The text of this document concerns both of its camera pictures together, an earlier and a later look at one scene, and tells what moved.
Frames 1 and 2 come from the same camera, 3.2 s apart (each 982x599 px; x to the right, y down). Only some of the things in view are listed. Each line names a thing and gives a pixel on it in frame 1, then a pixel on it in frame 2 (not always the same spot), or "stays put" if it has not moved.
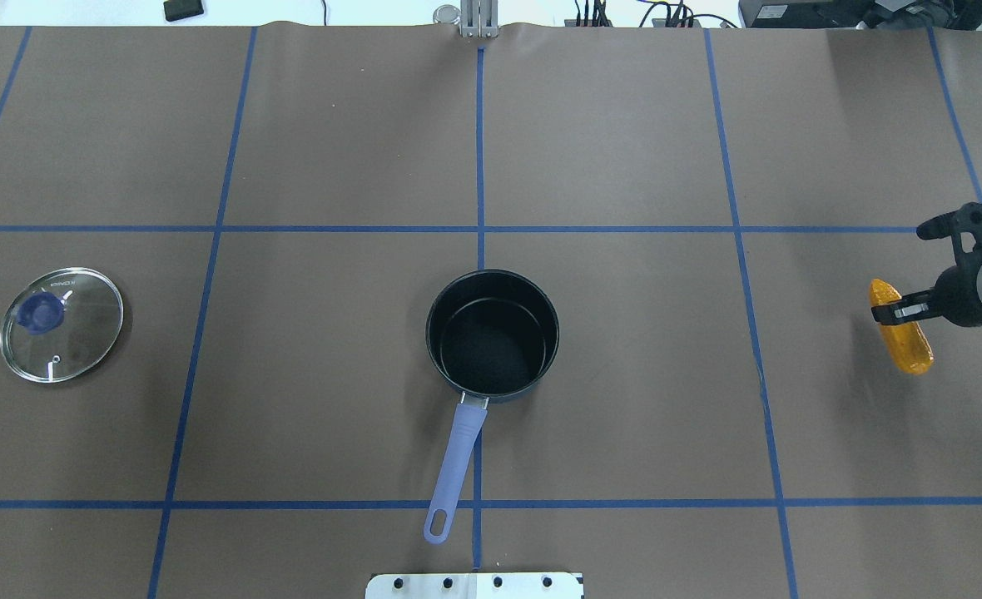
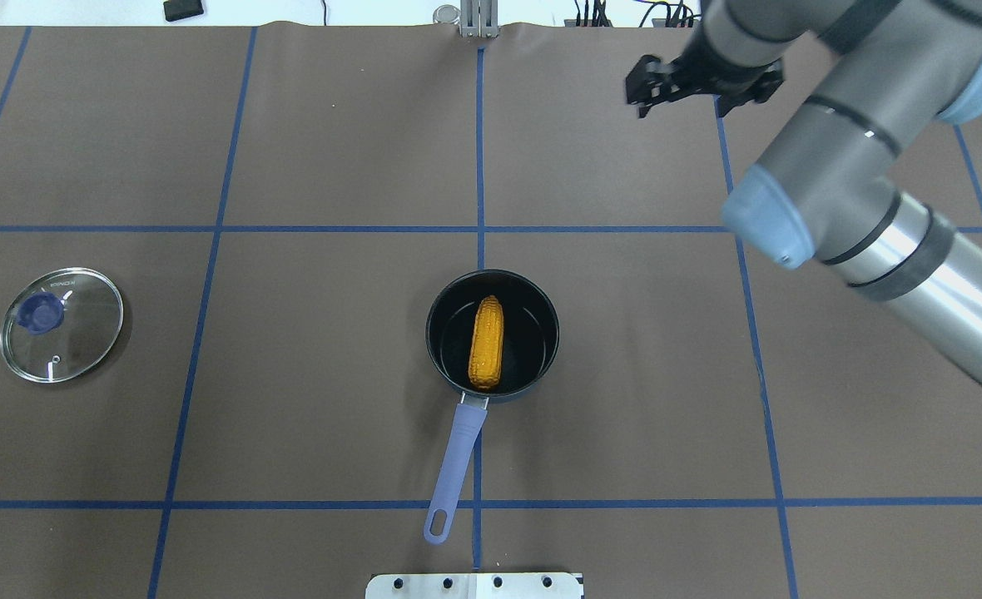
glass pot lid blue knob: x=61 y=324 stays put
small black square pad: x=181 y=9 stays put
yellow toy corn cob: x=906 y=339 to x=486 y=346
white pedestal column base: x=476 y=586 stays put
